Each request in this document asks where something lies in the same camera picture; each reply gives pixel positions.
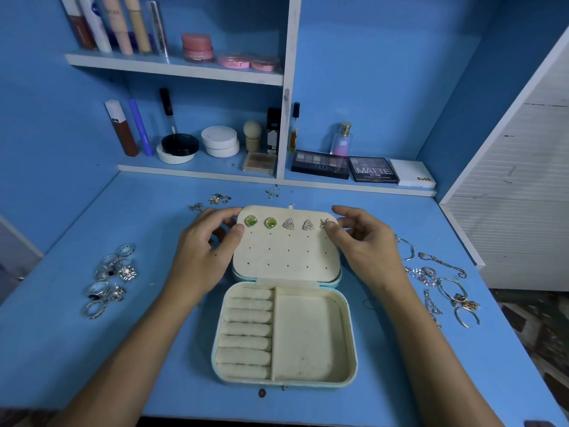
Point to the person's right hand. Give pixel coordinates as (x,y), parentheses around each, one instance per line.
(369,253)

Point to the person's left hand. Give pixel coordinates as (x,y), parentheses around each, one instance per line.
(200,258)

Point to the pile of small earrings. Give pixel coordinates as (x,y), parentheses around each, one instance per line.
(218,199)

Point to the green stud earring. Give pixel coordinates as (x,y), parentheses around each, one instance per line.
(251,222)
(269,222)

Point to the pile of silver rings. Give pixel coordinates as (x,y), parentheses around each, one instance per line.
(127,273)

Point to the cream jewellery box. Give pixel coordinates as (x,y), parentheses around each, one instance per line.
(307,338)

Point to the person's left forearm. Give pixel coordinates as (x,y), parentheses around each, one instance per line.
(120,364)

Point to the person's right forearm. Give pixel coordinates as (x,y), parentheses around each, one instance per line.
(440,369)

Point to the white flat box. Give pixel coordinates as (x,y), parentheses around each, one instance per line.
(413,173)

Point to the black lettered eyeshadow palette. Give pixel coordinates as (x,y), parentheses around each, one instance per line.
(373,170)

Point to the dark eyeshadow palette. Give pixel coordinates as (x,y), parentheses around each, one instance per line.
(320,164)

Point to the square brown powder compact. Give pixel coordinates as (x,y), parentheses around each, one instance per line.
(259,162)

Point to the white bowl black inside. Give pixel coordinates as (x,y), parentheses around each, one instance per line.
(180,146)

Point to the small pink perfume bottle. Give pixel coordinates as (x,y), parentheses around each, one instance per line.
(341,142)

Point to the white round cream jar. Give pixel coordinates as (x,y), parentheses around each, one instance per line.
(220,142)

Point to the beige makeup sponge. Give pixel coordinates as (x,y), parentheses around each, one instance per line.
(252,133)

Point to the blue cosmetic tube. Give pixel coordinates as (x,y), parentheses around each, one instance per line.
(140,127)

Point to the thin dark cosmetic bottle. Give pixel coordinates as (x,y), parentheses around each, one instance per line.
(294,129)

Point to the black cosmetic bottle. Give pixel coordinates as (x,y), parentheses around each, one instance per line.
(274,130)

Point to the brown lipstick tube white cap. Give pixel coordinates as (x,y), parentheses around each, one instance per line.
(124,130)

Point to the black makeup brush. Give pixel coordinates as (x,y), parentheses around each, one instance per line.
(167,109)

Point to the white slatted cabinet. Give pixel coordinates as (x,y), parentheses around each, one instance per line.
(524,200)

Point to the white framed marbled panel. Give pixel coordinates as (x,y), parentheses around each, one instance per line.
(13,253)

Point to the pink flat compact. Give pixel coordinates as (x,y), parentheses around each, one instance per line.
(265,64)
(234,61)

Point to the pink round jar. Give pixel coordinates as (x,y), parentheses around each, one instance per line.
(197,47)

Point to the white shelf unit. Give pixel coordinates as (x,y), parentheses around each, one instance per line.
(290,49)

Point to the short beige cosmetic tube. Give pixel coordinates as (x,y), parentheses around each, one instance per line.
(137,24)

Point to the tall beige cosmetic tube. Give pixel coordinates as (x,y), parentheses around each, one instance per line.
(117,26)

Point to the white tube blue label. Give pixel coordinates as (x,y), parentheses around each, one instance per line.
(96,26)

